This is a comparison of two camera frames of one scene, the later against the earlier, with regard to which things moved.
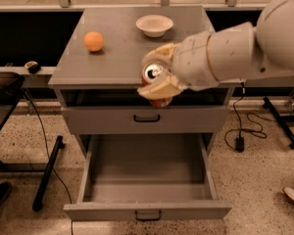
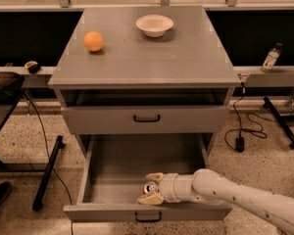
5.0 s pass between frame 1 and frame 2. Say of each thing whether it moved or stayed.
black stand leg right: stayed
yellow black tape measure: stayed
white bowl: stayed
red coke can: moved
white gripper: moved
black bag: stayed
